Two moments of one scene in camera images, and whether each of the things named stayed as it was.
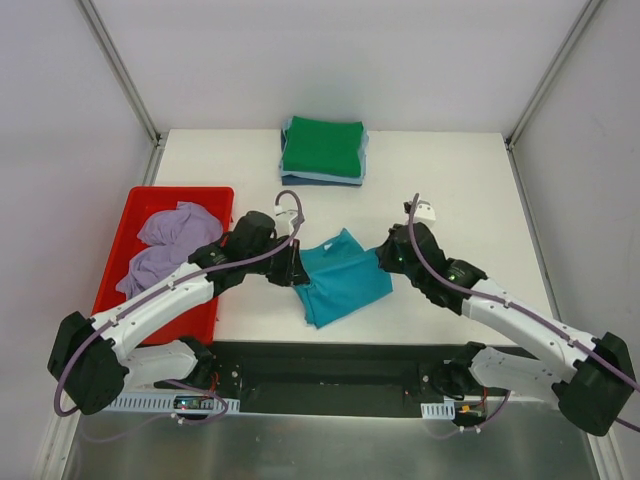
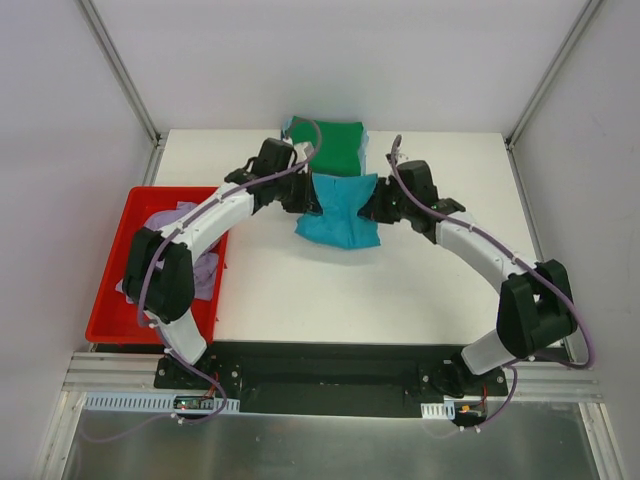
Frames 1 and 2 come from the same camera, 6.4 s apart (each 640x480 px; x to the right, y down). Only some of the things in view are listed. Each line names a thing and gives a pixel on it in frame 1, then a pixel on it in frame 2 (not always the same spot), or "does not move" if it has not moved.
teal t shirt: [343, 277] -> [339, 223]
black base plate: [385, 380] does not move
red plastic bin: [144, 204] does not move
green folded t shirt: [323, 146] does not move
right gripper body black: [388, 255] -> [373, 206]
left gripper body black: [293, 265] -> [307, 195]
